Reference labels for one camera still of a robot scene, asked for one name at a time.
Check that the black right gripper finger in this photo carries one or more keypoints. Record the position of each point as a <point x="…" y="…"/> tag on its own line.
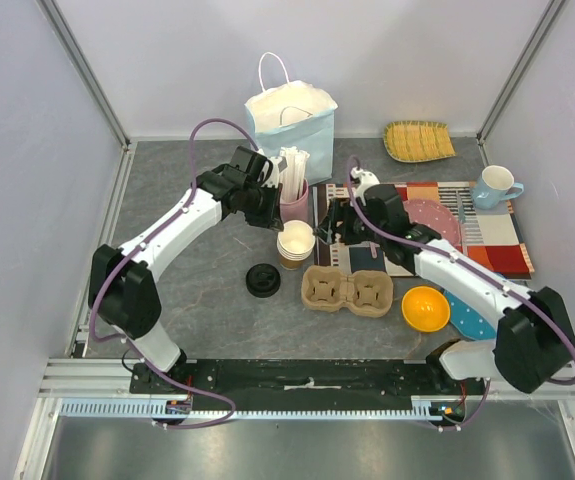
<point x="325" y="235"/>
<point x="328" y="222"/>

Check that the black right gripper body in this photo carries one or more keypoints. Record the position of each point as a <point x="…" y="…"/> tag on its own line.
<point x="340" y="226"/>

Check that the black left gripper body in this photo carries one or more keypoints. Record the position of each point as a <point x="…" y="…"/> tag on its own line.
<point x="260" y="205"/>

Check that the pink polka dot plate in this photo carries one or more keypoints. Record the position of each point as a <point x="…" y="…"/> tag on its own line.
<point x="435" y="216"/>

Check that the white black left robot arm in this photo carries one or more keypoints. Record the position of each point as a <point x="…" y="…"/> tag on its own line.
<point x="123" y="281"/>

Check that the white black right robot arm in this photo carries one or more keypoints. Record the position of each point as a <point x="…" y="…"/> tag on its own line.
<point x="534" y="341"/>

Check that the pink tin straw holder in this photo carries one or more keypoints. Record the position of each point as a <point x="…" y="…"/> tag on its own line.
<point x="297" y="209"/>

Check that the brown paper cup stack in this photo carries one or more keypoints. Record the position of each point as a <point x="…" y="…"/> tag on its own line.
<point x="295" y="243"/>

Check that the white wrapped straws bundle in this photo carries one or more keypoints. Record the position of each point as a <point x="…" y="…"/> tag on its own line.
<point x="292" y="177"/>

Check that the brown cardboard cup carrier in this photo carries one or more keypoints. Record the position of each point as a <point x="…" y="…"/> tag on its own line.
<point x="365" y="293"/>

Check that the black cup lid stack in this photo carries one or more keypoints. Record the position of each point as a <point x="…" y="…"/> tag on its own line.
<point x="263" y="280"/>

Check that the light blue paper bag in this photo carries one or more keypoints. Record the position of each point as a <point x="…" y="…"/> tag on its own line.
<point x="294" y="114"/>

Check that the yellow woven bamboo tray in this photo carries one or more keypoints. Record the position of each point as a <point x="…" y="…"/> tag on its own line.
<point x="418" y="141"/>

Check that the orange plastic bowl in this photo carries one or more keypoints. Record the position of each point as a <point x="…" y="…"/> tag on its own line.
<point x="425" y="309"/>

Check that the colourful patchwork placemat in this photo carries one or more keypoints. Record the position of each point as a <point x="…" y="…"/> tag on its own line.
<point x="490" y="237"/>

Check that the blue polka dot plate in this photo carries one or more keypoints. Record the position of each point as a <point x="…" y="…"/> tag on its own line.
<point x="467" y="317"/>

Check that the light blue mug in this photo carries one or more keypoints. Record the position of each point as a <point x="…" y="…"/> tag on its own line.
<point x="496" y="184"/>

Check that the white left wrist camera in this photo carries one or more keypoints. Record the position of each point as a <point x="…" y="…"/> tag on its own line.
<point x="272" y="170"/>

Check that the pink handled fork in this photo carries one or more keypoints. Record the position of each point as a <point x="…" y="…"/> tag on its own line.
<point x="373" y="250"/>

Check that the pink handled knife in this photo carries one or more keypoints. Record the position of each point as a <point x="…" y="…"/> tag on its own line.
<point x="461" y="209"/>

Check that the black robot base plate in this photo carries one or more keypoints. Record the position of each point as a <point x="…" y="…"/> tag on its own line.
<point x="320" y="382"/>

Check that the slotted grey cable duct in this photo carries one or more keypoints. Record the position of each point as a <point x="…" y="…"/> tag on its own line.
<point x="167" y="409"/>

